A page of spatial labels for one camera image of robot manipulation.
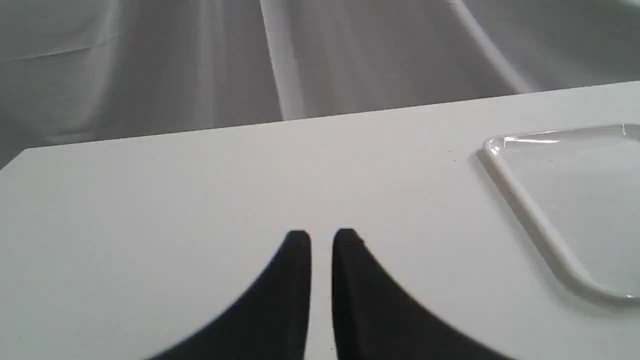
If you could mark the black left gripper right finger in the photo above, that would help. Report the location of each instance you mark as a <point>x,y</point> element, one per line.
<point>375,319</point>

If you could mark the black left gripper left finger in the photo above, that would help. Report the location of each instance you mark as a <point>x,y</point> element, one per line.
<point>269,321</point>

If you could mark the white rectangular plastic tray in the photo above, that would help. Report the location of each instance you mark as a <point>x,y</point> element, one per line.
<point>579,189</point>

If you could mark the grey fabric backdrop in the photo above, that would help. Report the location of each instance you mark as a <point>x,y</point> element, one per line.
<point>93,70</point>

